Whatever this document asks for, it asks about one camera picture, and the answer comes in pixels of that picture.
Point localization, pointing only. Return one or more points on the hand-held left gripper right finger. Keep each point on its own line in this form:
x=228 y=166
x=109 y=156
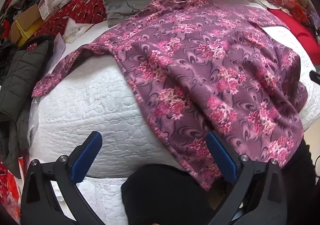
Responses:
x=221 y=157

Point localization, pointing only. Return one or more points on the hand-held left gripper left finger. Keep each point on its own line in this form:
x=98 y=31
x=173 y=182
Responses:
x=86 y=157

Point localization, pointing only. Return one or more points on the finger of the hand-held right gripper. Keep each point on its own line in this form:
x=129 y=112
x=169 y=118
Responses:
x=315 y=75

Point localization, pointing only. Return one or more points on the purple floral fleece garment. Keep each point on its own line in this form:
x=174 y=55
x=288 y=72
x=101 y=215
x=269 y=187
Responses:
x=200 y=65

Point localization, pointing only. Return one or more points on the white quilted bed cover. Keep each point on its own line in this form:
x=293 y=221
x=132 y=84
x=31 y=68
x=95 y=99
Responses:
x=87 y=105

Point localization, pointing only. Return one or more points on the plain red cloth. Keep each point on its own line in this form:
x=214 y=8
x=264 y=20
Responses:
x=292 y=20

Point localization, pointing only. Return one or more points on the person's black trousers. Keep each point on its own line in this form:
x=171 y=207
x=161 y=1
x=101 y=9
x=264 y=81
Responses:
x=162 y=190

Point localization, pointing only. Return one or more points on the red shopping bag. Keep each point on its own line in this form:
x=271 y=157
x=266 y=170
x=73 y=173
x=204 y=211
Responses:
x=10 y=185

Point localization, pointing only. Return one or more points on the dark green puffer jacket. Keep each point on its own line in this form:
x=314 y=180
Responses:
x=20 y=77

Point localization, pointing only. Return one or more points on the clear plastic sheet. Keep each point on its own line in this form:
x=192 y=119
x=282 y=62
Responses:
x=60 y=45

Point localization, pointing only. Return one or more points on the clear plastic packet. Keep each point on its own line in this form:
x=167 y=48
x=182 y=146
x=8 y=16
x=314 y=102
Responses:
x=75 y=30

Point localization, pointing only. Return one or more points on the yellow box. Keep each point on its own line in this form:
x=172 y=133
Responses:
x=28 y=31

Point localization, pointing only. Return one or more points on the brown cardboard box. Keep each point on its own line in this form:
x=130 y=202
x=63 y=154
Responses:
x=27 y=16

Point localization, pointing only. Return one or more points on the white labelled packet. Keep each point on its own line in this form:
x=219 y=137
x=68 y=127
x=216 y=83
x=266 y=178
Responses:
x=45 y=8

